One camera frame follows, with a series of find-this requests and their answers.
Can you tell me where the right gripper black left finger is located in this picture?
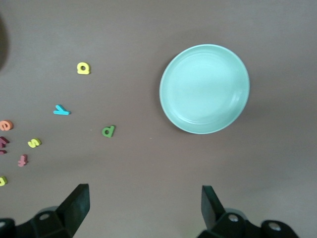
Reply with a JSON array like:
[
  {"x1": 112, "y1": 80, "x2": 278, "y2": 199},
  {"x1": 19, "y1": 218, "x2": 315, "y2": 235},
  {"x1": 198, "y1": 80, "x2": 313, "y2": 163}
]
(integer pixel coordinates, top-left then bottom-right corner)
[{"x1": 0, "y1": 183, "x2": 90, "y2": 238}]

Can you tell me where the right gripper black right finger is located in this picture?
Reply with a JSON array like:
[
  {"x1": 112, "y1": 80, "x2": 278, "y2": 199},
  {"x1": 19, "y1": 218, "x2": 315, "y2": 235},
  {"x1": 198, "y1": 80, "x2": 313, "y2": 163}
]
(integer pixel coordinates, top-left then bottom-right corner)
[{"x1": 198, "y1": 185, "x2": 298, "y2": 238}]

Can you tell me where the green letter p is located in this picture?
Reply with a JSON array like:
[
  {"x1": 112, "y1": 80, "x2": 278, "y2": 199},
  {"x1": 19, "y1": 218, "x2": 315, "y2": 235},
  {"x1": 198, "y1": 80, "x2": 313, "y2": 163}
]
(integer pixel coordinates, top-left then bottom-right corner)
[{"x1": 101, "y1": 124, "x2": 116, "y2": 138}]

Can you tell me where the cyan letter y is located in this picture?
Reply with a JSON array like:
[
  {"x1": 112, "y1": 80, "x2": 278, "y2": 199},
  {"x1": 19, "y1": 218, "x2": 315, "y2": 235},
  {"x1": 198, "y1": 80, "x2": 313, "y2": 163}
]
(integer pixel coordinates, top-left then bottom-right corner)
[{"x1": 53, "y1": 104, "x2": 71, "y2": 116}]

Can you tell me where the yellow letter a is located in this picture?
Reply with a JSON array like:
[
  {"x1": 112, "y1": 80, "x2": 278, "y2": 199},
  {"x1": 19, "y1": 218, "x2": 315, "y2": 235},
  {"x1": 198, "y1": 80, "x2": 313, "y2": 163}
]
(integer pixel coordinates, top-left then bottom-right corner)
[{"x1": 76, "y1": 61, "x2": 92, "y2": 75}]

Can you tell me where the pink letter f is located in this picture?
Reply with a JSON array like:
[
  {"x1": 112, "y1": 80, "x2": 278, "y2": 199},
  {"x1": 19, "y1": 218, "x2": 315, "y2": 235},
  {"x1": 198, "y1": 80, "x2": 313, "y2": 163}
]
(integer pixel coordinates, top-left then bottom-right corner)
[{"x1": 17, "y1": 154, "x2": 29, "y2": 167}]

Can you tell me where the yellow letter s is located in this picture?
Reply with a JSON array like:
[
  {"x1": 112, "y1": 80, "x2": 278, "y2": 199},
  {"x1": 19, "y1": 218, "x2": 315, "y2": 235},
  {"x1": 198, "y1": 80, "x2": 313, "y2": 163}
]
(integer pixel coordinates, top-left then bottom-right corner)
[{"x1": 27, "y1": 137, "x2": 42, "y2": 149}]

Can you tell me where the orange letter e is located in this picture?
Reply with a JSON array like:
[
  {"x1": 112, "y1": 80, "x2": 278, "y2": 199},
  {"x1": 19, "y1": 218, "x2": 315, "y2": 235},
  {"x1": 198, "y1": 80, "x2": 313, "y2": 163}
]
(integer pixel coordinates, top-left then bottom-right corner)
[{"x1": 0, "y1": 119, "x2": 14, "y2": 131}]

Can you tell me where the pale green round plate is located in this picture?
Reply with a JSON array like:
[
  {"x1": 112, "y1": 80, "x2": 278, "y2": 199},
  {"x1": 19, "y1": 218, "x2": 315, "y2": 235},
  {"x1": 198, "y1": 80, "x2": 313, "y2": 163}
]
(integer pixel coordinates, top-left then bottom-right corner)
[{"x1": 158, "y1": 44, "x2": 250, "y2": 135}]

